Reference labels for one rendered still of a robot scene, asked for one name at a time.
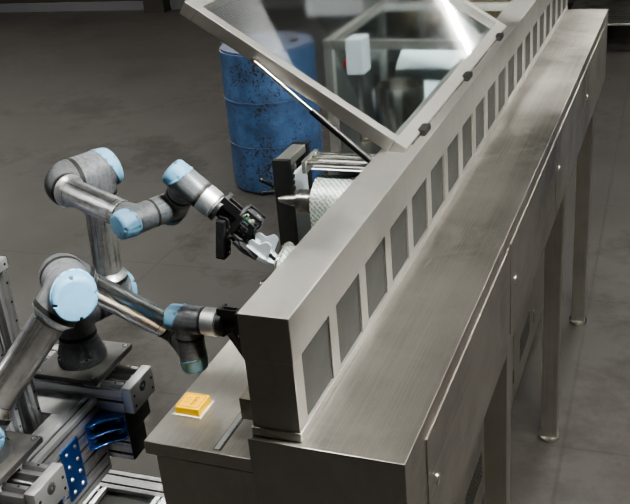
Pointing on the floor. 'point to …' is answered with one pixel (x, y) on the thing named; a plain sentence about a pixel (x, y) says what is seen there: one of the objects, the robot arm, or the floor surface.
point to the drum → (262, 120)
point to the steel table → (617, 13)
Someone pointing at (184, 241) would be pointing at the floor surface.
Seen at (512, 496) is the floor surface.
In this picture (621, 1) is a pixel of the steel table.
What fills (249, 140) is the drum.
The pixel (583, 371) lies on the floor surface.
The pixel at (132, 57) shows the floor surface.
